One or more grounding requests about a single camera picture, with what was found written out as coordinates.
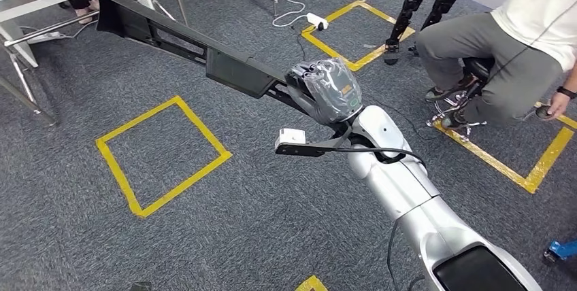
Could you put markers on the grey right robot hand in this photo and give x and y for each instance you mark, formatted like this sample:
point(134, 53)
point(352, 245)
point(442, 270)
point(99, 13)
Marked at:
point(329, 90)

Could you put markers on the person's left hand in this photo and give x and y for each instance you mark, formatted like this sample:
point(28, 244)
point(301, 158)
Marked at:
point(560, 105)

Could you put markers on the black handheld controller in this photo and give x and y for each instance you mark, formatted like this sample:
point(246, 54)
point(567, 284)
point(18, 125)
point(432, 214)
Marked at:
point(543, 112)

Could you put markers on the long black plastic part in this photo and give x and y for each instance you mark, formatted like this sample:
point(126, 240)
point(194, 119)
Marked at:
point(234, 70)

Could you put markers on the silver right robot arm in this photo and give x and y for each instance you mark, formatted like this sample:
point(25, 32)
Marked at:
point(405, 190)

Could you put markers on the person's left forearm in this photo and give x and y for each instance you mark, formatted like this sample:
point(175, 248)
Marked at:
point(571, 79)

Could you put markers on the blue steel shelf rack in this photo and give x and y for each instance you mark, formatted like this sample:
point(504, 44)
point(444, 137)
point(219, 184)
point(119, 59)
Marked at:
point(563, 250)

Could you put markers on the black wristwatch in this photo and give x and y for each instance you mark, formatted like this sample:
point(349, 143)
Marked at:
point(566, 92)

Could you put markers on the yellow floor tape square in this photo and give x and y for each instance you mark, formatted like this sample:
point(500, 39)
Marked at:
point(329, 50)
point(552, 159)
point(311, 285)

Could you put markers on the clear tape scrap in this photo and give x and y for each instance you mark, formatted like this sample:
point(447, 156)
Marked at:
point(369, 46)

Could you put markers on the white power strip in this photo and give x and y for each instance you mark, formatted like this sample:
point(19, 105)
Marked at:
point(315, 19)

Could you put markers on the person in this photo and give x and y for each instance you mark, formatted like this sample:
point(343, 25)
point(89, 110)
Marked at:
point(496, 54)

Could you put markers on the black chrome stool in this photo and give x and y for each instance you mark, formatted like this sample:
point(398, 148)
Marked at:
point(478, 67)

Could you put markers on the person's legs and feet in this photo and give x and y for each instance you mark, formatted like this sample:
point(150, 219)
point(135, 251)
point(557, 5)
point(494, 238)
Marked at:
point(83, 12)

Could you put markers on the white extension socket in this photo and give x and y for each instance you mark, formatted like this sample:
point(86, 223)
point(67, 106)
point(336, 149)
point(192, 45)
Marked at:
point(47, 36)

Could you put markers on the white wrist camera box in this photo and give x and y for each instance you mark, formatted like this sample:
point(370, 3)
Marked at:
point(290, 138)

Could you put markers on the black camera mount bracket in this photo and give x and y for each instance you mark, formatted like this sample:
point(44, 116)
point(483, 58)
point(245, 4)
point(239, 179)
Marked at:
point(306, 149)

